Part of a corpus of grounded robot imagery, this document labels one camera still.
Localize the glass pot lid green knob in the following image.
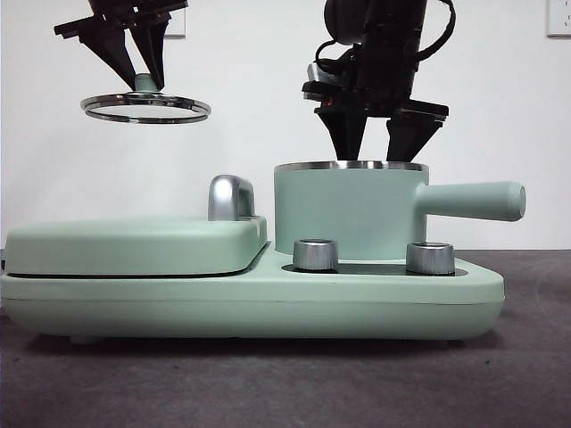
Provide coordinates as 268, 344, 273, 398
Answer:
80, 72, 211, 125

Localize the silver control knob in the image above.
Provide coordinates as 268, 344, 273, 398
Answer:
293, 239, 340, 272
405, 242, 456, 275

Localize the black control panel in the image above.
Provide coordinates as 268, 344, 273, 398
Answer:
282, 261, 469, 276

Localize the mint green breakfast machine base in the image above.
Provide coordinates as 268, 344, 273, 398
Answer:
0, 243, 506, 347

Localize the mint green griddle cover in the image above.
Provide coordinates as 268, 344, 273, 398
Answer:
4, 215, 269, 275

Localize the white wall socket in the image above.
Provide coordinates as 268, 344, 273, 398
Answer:
163, 8, 186, 37
546, 0, 571, 37

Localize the pale grey right camera box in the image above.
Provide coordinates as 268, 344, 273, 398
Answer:
306, 62, 338, 88

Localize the black camera cable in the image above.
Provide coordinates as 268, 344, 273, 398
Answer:
315, 40, 358, 72

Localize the mint green pot with handle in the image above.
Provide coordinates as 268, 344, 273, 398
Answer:
272, 159, 527, 263

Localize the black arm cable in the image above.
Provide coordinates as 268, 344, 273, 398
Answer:
417, 0, 457, 62

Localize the silver griddle cover handle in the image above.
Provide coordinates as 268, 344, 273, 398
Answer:
208, 175, 256, 223

